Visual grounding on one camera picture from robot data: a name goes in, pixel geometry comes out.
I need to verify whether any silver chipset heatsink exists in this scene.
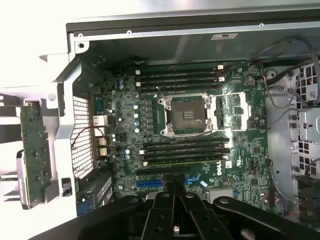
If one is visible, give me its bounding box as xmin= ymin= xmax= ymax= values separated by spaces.
xmin=209 ymin=188 xmax=235 ymax=204

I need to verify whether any blue expansion slot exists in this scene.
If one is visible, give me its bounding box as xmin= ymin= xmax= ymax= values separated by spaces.
xmin=136 ymin=174 xmax=201 ymax=190

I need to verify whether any long black expansion slot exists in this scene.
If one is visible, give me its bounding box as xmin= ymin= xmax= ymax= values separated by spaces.
xmin=135 ymin=166 xmax=188 ymax=176

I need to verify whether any black RAM slot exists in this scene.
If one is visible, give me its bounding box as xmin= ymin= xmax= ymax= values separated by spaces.
xmin=143 ymin=136 xmax=230 ymax=146
xmin=135 ymin=77 xmax=225 ymax=87
xmin=138 ymin=149 xmax=231 ymax=159
xmin=143 ymin=143 xmax=231 ymax=152
xmin=139 ymin=83 xmax=224 ymax=93
xmin=135 ymin=64 xmax=225 ymax=75
xmin=139 ymin=71 xmax=224 ymax=81

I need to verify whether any green motherboard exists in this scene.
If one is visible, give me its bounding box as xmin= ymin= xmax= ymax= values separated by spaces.
xmin=89 ymin=61 xmax=276 ymax=218

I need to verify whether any CPU socket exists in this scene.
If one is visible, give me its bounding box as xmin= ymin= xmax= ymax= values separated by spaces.
xmin=158 ymin=93 xmax=214 ymax=139

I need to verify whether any metal socket cover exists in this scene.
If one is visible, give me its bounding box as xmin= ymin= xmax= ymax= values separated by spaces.
xmin=209 ymin=91 xmax=252 ymax=131

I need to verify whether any grey parts rack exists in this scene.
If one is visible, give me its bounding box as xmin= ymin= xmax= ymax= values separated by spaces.
xmin=0 ymin=92 xmax=60 ymax=213

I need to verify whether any open PC case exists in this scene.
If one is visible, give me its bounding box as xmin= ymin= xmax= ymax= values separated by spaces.
xmin=37 ymin=13 xmax=320 ymax=226

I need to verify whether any red black twisted wire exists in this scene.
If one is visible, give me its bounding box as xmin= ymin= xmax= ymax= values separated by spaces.
xmin=70 ymin=125 xmax=113 ymax=153

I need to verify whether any grey wire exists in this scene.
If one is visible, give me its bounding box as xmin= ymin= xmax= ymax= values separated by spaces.
xmin=264 ymin=82 xmax=305 ymax=131

